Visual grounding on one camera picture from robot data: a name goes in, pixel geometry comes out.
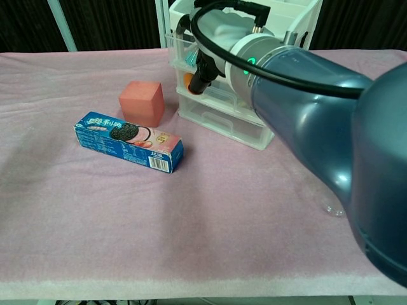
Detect pink table cloth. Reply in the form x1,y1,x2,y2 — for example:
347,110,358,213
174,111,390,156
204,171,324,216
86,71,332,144
0,49,407,301

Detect white compartment trays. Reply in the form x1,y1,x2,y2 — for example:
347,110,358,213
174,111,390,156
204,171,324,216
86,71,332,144
165,0,321,152

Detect white partition frame post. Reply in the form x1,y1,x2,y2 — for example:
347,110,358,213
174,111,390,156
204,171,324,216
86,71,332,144
47,0,78,53
155,0,169,48

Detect clear plastic drawer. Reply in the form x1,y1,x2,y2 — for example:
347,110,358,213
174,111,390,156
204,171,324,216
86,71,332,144
165,31,223,71

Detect pink sponge cube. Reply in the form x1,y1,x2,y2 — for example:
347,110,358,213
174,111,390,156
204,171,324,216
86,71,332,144
118,81,165,128

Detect right robot hand grey black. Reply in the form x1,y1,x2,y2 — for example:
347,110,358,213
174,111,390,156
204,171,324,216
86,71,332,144
177,8,256,96

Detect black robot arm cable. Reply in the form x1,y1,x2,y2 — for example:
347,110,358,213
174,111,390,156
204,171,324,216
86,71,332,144
190,0,369,99

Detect blue Oreo cookie box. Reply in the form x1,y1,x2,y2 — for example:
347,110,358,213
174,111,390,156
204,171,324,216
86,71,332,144
73,111,185,174

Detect clear plastic cup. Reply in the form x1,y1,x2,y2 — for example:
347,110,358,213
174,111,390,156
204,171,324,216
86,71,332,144
324,205,347,219

